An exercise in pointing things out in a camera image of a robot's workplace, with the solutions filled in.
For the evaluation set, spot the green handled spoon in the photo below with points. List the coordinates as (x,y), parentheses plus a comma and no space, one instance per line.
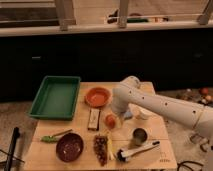
(53,138)

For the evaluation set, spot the orange apple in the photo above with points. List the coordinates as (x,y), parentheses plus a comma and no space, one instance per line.
(110,121)

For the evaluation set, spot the blue sponge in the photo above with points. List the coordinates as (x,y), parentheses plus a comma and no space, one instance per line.
(128,115)

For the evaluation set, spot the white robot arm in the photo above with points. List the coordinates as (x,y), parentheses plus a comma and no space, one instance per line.
(195,116)

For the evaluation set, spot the purple bowl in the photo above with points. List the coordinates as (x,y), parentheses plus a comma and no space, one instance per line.
(69,147)

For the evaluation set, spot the small metal cup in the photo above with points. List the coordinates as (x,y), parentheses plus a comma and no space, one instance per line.
(139,136)

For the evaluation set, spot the brown grape bunch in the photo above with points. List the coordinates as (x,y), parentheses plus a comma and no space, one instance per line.
(100,148)

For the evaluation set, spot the black tripod stand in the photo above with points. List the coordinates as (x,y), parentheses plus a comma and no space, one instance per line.
(11,159)

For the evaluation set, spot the green plastic tray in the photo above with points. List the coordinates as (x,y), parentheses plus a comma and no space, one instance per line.
(56,98)

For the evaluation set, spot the orange bowl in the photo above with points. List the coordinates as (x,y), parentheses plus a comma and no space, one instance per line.
(97,97)

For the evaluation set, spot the white handled brush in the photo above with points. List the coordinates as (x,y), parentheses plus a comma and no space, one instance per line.
(123,155)

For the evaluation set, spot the wooden block with metal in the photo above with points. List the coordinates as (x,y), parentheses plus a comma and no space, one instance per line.
(93,122)

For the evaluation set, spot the yellow banana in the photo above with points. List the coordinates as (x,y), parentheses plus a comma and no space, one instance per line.
(110,147)

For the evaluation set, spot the white cup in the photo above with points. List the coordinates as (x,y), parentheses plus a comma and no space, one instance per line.
(143,114)

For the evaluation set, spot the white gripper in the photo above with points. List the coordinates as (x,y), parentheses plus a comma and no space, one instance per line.
(119,107)

